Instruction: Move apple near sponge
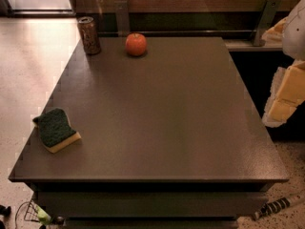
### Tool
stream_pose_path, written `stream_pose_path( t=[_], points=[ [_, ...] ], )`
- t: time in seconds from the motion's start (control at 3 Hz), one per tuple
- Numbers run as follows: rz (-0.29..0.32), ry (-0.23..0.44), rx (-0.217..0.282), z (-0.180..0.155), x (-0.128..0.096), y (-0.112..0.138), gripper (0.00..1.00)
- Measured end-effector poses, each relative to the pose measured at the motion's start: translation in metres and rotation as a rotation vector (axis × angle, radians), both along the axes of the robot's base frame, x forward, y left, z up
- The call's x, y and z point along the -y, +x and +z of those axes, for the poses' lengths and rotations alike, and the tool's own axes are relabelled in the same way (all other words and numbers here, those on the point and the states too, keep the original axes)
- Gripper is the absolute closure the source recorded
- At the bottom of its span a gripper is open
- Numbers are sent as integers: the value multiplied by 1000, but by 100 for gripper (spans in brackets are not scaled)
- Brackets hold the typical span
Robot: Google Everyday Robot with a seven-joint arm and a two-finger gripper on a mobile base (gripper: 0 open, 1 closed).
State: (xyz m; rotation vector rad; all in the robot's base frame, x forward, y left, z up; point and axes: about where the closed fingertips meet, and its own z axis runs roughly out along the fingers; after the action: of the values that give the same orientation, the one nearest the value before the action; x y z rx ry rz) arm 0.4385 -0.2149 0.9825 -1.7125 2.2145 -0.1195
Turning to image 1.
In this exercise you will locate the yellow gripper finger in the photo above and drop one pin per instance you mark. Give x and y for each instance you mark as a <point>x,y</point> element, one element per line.
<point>287,93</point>
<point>274,34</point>

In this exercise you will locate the striped black white stick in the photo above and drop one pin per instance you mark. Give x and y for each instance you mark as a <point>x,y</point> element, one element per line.
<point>278,205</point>

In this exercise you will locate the wire basket with green item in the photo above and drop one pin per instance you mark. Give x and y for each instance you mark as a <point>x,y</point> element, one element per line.
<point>29,211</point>

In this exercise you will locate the brown soda can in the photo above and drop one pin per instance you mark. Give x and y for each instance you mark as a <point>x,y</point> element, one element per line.
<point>89,36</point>

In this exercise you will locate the left metal bracket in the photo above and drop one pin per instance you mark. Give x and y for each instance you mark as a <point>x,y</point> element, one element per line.
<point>122,17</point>

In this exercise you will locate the metal bracket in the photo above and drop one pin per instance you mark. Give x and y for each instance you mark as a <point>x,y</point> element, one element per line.
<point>122,17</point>
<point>265,20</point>

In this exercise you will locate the red apple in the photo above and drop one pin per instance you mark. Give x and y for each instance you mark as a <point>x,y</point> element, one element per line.
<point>136,44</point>

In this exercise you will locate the dark grey table cabinet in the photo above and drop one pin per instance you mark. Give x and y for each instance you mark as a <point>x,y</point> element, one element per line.
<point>170,140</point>

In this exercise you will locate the right metal bracket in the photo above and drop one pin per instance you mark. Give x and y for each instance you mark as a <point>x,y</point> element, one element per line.
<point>265,20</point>

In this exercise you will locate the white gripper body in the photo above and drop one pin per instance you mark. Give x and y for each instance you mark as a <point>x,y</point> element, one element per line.
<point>295,32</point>

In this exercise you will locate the black object on floor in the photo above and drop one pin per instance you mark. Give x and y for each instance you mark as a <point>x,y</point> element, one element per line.
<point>4,211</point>

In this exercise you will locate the green and yellow sponge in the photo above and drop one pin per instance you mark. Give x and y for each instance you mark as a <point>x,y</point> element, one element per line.
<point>55,130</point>

